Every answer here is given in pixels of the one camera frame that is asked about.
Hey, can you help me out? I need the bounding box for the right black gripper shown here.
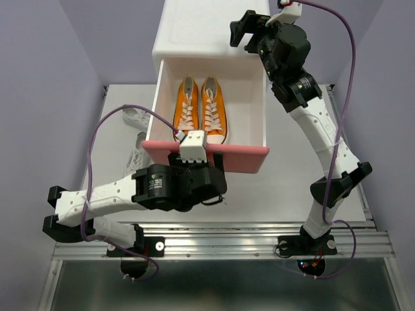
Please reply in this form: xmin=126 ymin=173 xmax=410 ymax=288
xmin=229 ymin=12 xmax=288 ymax=83

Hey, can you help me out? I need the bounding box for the pink top drawer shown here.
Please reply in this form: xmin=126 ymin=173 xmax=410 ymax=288
xmin=152 ymin=58 xmax=269 ymax=174

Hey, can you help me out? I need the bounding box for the orange canvas sneaker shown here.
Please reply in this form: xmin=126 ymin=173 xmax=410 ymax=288
xmin=173 ymin=75 xmax=199 ymax=134
xmin=200 ymin=75 xmax=229 ymax=144

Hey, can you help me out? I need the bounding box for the white sneaker front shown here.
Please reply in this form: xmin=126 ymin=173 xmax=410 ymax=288
xmin=124 ymin=132 xmax=149 ymax=176

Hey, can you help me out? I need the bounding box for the white sneaker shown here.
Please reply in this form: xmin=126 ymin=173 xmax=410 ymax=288
xmin=124 ymin=132 xmax=149 ymax=176
xmin=123 ymin=108 xmax=150 ymax=133

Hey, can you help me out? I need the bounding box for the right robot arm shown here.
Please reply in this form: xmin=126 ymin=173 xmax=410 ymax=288
xmin=230 ymin=9 xmax=372 ymax=257

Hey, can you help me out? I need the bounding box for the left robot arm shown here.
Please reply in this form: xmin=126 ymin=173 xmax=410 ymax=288
xmin=42 ymin=152 xmax=227 ymax=255

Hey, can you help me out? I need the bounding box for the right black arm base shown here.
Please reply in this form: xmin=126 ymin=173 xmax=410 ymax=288
xmin=274 ymin=234 xmax=338 ymax=279

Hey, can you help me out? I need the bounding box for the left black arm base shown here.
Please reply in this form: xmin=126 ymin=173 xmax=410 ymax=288
xmin=106 ymin=224 xmax=165 ymax=282

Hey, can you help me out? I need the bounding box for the white shoe cabinet body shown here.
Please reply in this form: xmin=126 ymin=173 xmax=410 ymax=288
xmin=151 ymin=0 xmax=272 ymax=98

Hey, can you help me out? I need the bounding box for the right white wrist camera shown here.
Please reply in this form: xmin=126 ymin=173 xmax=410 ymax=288
xmin=265 ymin=0 xmax=302 ymax=27

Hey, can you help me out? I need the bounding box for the aluminium mounting rail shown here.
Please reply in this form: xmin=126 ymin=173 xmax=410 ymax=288
xmin=53 ymin=222 xmax=396 ymax=260

